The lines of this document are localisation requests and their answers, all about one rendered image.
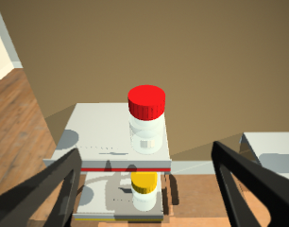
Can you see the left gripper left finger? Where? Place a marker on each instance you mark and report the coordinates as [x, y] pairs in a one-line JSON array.
[[18, 204]]

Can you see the white bottle with red cap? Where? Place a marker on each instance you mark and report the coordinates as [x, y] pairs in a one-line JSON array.
[[146, 107]]

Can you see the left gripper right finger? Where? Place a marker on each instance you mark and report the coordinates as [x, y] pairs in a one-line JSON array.
[[269, 187]]

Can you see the clear bottle with yellow cap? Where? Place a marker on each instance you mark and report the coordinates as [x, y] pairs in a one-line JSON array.
[[144, 190]]

